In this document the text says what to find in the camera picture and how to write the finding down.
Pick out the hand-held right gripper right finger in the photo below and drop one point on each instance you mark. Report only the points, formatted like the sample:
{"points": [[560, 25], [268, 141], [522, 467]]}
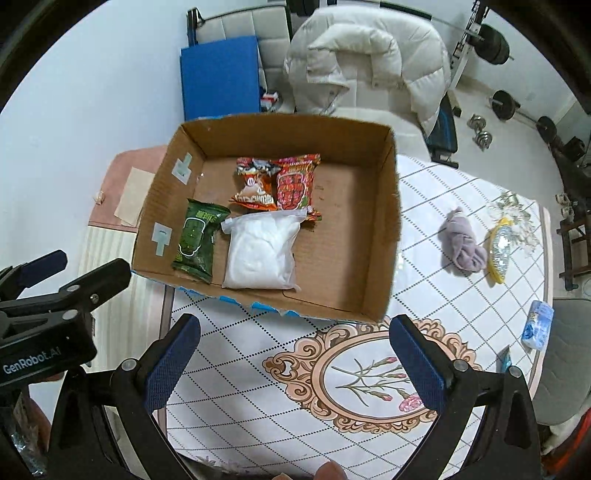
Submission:
{"points": [[418, 364]]}

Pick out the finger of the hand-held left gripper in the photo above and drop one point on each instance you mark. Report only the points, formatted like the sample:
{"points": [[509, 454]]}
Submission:
{"points": [[44, 270], [108, 277]]}

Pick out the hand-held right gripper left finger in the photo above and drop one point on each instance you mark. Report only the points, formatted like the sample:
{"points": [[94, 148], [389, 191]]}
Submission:
{"points": [[173, 364]]}

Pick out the person's right hand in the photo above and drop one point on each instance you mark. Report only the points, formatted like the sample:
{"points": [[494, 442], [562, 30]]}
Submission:
{"points": [[330, 471]]}

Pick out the white patterned tablecloth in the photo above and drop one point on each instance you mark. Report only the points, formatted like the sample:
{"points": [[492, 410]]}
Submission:
{"points": [[452, 314]]}

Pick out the beige paper sheet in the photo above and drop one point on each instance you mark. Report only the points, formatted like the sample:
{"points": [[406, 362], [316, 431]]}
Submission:
{"points": [[134, 196]]}

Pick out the small blue sachet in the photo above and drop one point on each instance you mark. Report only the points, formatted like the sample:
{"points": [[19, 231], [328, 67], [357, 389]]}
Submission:
{"points": [[505, 360]]}

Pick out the green snack packet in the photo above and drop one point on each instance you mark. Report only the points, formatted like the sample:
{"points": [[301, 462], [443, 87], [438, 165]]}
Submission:
{"points": [[196, 240]]}

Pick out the pink mat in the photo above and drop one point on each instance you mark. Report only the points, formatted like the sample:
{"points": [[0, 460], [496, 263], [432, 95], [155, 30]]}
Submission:
{"points": [[138, 159]]}

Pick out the light blue tissue pack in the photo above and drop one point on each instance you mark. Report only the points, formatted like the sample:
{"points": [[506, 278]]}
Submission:
{"points": [[538, 323]]}

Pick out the purple knotted cloth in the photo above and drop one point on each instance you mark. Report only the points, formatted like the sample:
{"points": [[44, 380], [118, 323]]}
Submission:
{"points": [[461, 244]]}

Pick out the glittery yellow-edged pouch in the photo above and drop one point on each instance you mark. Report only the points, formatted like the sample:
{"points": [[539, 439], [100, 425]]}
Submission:
{"points": [[501, 249]]}

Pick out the clear bag of white powder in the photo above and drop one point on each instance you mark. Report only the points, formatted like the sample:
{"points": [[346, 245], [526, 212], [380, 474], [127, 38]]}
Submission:
{"points": [[258, 249]]}

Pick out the grey chair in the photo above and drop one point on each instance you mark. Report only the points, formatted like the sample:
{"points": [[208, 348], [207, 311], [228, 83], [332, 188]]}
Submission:
{"points": [[563, 360]]}

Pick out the brown cardboard box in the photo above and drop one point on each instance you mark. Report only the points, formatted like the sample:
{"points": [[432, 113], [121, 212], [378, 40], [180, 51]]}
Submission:
{"points": [[341, 221]]}

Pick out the orange snack packet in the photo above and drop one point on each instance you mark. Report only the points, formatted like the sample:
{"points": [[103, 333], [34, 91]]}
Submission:
{"points": [[256, 189]]}

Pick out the crumpled clear plastic wrappers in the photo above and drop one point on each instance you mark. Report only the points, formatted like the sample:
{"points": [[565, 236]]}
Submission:
{"points": [[508, 201]]}

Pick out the black metal rack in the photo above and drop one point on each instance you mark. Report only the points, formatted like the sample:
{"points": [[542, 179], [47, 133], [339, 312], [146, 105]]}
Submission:
{"points": [[572, 230]]}

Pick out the red snack packet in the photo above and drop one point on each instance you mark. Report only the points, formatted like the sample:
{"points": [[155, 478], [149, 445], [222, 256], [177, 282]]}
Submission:
{"points": [[295, 184]]}

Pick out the blue board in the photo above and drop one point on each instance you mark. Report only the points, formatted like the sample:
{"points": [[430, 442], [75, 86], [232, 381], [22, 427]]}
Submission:
{"points": [[217, 78]]}

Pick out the chrome dumbbell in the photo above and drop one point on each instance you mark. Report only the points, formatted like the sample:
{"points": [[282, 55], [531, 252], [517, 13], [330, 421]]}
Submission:
{"points": [[485, 138], [475, 122]]}

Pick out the black and blue weight bench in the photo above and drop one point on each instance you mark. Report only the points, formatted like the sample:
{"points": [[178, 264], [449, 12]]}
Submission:
{"points": [[445, 129]]}

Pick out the small red and white box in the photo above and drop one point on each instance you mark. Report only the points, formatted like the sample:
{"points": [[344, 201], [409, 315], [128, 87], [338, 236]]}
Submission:
{"points": [[270, 99]]}

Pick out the white padded chair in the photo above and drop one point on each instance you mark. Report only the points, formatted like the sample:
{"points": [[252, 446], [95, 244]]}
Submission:
{"points": [[240, 25], [383, 120]]}

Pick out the black barbell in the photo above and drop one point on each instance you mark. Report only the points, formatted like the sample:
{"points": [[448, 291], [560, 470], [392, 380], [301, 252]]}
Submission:
{"points": [[503, 104]]}

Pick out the white puffer jacket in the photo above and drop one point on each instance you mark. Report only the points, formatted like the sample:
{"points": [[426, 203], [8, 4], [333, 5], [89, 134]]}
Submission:
{"points": [[369, 41]]}

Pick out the barbell rack with plates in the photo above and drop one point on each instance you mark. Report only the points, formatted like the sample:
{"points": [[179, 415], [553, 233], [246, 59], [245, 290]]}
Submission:
{"points": [[494, 44]]}

